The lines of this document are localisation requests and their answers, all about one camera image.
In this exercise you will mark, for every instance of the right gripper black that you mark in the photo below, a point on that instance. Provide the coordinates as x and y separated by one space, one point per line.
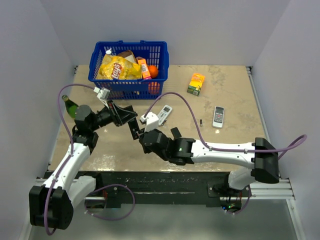
146 149

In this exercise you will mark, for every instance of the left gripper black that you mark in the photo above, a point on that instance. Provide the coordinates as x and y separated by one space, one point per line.
120 115

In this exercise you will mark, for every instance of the black remote battery cover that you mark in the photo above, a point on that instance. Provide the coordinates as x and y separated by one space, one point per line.
175 133

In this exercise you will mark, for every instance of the white remote control green screen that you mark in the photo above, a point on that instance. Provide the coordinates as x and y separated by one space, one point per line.
163 114

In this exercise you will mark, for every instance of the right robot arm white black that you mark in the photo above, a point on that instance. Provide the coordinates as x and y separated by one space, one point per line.
257 161

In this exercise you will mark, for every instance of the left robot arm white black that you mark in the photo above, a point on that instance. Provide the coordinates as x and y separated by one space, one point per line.
52 204

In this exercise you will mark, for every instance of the white remote control dark keypad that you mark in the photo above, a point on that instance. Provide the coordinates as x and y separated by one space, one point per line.
218 117

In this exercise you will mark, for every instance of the orange carton in basket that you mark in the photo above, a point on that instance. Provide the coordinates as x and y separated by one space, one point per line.
144 68

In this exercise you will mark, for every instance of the orange fruit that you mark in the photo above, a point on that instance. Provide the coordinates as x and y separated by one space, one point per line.
153 70

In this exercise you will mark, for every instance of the yellow Lays chips bag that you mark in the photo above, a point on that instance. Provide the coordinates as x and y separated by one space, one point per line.
118 68

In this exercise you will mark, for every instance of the green glass bottle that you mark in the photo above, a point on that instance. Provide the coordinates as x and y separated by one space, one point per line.
71 106

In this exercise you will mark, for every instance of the yellow green juice carton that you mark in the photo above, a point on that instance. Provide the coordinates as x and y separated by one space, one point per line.
196 83

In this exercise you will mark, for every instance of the brown bread loaf bag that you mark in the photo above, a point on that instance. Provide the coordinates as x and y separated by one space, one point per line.
128 55

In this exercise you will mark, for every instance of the blue plastic shopping basket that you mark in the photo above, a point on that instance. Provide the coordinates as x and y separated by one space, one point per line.
154 52

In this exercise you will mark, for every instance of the white capped bottle in basket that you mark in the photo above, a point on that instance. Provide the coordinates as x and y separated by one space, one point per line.
108 51

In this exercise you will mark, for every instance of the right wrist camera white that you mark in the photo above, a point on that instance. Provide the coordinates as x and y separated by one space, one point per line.
151 121

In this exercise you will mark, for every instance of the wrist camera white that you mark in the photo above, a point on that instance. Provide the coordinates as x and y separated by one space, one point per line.
151 121
102 95

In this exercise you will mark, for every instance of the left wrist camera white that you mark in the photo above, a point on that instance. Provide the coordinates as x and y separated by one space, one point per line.
102 95

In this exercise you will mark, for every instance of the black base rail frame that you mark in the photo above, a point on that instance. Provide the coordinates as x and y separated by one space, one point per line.
164 188

